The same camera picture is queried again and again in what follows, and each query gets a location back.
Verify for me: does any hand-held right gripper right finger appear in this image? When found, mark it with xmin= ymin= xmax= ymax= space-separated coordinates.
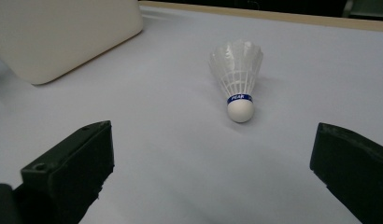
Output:
xmin=309 ymin=121 xmax=383 ymax=224

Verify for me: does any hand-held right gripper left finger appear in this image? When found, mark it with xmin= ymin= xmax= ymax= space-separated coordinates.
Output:
xmin=12 ymin=119 xmax=115 ymax=224

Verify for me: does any white shuttlecock with blue band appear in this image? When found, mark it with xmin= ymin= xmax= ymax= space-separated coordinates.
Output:
xmin=207 ymin=38 xmax=264 ymax=124

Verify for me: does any cream plastic box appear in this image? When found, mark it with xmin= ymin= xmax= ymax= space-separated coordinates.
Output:
xmin=0 ymin=0 xmax=145 ymax=86

